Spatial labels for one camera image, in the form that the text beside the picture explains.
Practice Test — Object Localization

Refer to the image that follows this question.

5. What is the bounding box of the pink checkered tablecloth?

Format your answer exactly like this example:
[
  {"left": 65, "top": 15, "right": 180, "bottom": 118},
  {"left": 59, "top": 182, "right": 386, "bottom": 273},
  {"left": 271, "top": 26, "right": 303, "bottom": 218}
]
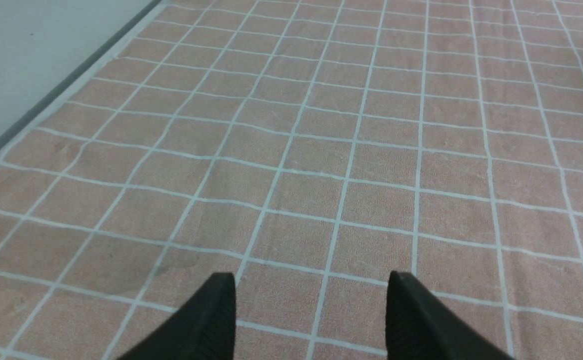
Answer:
[{"left": 0, "top": 0, "right": 583, "bottom": 360}]

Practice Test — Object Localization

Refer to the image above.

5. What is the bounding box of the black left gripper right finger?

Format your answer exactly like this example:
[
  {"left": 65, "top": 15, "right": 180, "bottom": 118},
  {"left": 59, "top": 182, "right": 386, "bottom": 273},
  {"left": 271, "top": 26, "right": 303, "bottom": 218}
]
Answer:
[{"left": 385, "top": 271, "right": 512, "bottom": 360}]

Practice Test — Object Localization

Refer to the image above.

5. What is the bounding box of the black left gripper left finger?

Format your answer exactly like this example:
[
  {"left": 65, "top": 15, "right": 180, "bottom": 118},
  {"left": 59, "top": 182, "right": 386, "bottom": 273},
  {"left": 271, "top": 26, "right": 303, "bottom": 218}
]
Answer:
[{"left": 120, "top": 272, "right": 236, "bottom": 360}]

